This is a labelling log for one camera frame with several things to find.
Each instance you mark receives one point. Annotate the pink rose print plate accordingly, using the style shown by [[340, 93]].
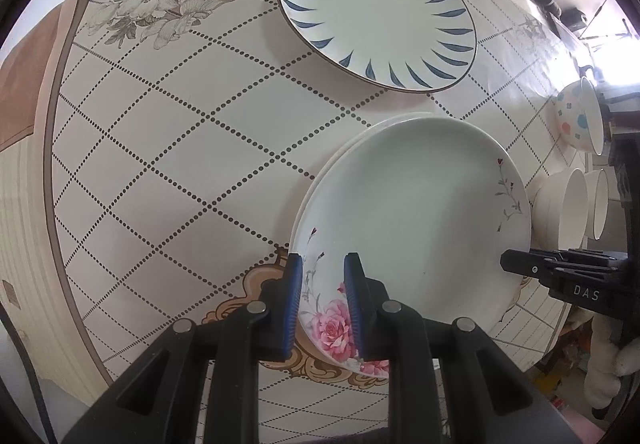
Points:
[[420, 204]]

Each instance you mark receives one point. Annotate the white bowl with dark rim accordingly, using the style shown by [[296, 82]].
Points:
[[599, 204]]

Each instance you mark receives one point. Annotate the floral dotted-grid tablecloth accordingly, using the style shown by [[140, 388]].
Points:
[[190, 174]]

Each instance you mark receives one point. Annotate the blue leaf pattern plate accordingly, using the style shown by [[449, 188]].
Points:
[[376, 14]]

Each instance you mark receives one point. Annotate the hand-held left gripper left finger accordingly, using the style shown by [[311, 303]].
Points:
[[292, 305]]

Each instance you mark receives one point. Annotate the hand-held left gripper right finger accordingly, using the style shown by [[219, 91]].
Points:
[[353, 305]]

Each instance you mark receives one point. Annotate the polka dot blue-rim bowl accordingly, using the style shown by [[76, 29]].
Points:
[[575, 116]]

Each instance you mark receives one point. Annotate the plain white bowl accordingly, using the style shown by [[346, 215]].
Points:
[[562, 209]]

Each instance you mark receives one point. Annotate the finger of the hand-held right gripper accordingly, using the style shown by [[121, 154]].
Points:
[[565, 274]]

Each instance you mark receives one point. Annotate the person's right hand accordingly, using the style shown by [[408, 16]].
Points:
[[610, 364]]

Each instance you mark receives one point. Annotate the plain white plate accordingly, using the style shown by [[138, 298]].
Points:
[[334, 159]]

